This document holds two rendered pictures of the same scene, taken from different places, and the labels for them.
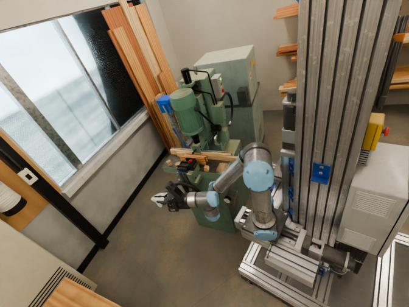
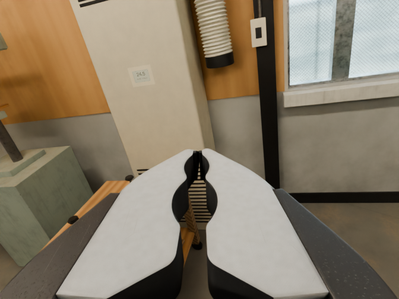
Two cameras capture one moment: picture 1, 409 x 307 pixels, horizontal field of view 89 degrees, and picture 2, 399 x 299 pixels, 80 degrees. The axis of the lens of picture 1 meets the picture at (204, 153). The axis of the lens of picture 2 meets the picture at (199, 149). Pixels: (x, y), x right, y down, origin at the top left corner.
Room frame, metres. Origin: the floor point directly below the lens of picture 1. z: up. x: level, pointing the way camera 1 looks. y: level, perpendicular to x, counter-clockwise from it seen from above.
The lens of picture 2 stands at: (0.78, 0.23, 1.30)
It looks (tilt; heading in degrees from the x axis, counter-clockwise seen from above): 27 degrees down; 76
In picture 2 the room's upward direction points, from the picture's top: 12 degrees counter-clockwise
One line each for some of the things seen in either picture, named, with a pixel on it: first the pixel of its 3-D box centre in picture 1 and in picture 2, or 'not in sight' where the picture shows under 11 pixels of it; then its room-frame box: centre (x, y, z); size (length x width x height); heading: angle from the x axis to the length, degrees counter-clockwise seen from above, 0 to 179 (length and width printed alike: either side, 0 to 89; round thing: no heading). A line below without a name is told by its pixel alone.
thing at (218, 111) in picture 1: (219, 112); not in sight; (1.52, -0.22, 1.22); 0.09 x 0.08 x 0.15; 146
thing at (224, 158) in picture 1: (206, 156); not in sight; (1.40, -0.01, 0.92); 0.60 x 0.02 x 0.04; 56
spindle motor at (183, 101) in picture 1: (187, 112); not in sight; (1.43, 0.03, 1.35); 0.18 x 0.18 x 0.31
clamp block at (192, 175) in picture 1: (188, 172); not in sight; (1.28, 0.16, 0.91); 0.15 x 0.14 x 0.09; 56
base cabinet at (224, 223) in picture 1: (218, 188); not in sight; (1.53, -0.04, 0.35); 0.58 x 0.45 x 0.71; 146
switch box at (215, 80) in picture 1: (218, 86); not in sight; (1.61, -0.27, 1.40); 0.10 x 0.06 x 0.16; 146
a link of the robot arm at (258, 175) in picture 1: (262, 200); not in sight; (0.60, -0.19, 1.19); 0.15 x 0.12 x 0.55; 160
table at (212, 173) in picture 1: (195, 168); not in sight; (1.35, 0.12, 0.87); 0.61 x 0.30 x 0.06; 56
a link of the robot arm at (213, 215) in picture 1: (211, 208); not in sight; (0.71, 0.05, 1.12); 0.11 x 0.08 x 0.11; 160
